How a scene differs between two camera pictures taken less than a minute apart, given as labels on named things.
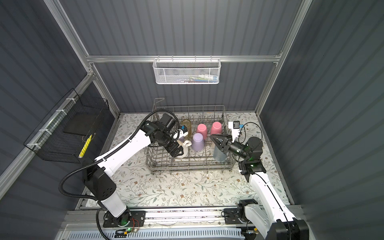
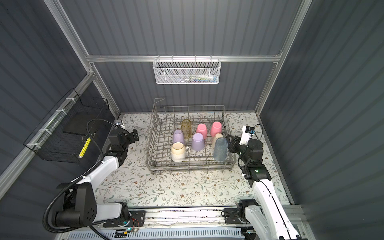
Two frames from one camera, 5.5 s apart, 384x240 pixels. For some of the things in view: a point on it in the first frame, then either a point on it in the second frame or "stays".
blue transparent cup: [218, 155] stays
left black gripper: [177, 151] → [129, 136]
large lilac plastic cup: [197, 143] stays
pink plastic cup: [202, 128] stays
